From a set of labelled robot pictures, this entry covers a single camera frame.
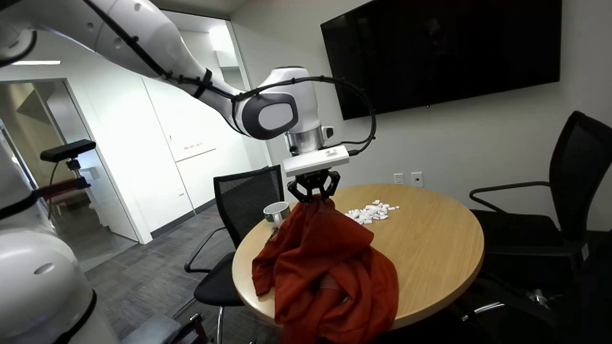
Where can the white green mug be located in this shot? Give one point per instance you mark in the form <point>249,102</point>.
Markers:
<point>276,213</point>

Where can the pile of white scraps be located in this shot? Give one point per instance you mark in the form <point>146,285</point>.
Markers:
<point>371,213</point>

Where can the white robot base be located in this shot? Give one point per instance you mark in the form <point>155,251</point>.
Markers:
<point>44,295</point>

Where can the black camera on stand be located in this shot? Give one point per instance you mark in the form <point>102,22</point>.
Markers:
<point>67,153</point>

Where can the round wooden table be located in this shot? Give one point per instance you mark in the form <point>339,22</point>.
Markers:
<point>433,241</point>

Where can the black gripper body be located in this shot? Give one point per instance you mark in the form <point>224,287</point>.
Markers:
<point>314,184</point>

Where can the black wall television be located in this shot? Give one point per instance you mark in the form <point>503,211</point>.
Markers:
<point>400,54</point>

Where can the black mesh chair far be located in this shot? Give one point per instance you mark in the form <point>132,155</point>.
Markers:
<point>239,199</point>

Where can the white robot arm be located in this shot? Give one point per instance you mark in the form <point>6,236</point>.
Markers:
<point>138,37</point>

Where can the white wall outlet plate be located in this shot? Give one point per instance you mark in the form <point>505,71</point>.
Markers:
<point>398,178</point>
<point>417,178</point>

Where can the rust brown jacket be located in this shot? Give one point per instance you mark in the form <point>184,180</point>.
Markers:
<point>329,285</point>

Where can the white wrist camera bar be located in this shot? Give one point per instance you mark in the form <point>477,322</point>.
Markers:
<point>316,161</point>

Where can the black mesh chair right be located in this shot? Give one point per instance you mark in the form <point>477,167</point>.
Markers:
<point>536,251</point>

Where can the black mesh chair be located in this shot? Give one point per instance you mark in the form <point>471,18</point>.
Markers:
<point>239,199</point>
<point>536,251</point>

